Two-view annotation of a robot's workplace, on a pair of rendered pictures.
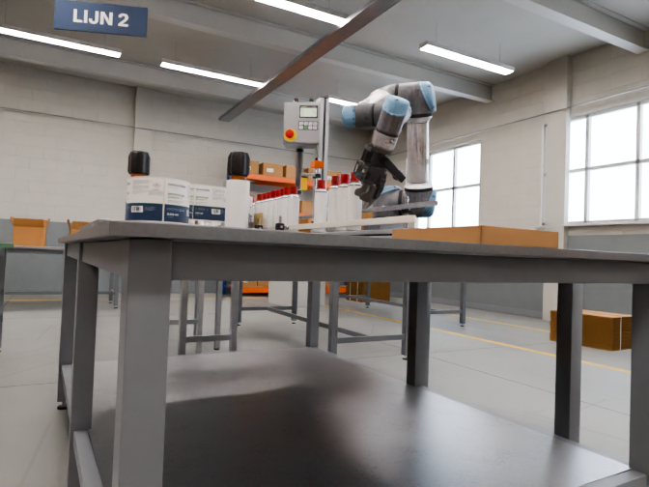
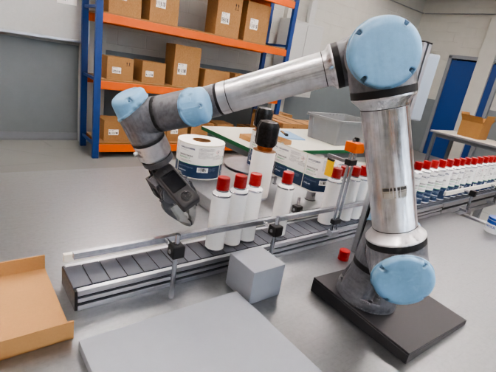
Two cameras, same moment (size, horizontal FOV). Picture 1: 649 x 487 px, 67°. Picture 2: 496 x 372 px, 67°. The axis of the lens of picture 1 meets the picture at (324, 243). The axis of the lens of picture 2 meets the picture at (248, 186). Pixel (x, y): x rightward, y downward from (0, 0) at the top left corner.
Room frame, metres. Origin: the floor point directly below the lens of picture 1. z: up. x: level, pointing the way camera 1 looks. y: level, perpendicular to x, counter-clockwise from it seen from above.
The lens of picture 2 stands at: (1.59, -1.00, 1.38)
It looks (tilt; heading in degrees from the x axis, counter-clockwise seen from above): 19 degrees down; 79
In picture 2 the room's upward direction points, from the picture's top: 10 degrees clockwise
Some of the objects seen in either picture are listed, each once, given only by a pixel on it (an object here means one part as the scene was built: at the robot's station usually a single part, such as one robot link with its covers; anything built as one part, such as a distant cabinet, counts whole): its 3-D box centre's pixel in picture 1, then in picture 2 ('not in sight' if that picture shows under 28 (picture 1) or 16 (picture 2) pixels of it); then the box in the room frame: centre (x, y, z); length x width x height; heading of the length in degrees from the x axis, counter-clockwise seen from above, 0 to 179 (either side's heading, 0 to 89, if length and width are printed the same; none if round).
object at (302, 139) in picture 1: (303, 126); (401, 84); (2.22, 0.12, 1.38); 0.17 x 0.10 x 0.19; 85
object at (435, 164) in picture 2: not in sight; (429, 181); (2.71, 0.49, 0.98); 0.05 x 0.05 x 0.20
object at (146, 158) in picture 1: (138, 187); (260, 136); (1.94, 0.74, 1.04); 0.09 x 0.09 x 0.29
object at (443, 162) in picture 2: not in sight; (436, 180); (2.77, 0.53, 0.98); 0.05 x 0.05 x 0.20
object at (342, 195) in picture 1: (344, 203); (235, 209); (1.74, -0.07, 0.98); 0.05 x 0.05 x 0.20
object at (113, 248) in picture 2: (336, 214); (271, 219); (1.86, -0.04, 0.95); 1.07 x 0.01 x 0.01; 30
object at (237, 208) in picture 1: (238, 190); (262, 159); (1.88, 0.34, 1.03); 0.09 x 0.09 x 0.30
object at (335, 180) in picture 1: (335, 204); (250, 207); (1.79, -0.03, 0.98); 0.05 x 0.05 x 0.20
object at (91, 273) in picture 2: not in sight; (320, 228); (2.09, 0.13, 0.86); 1.65 x 0.08 x 0.04; 30
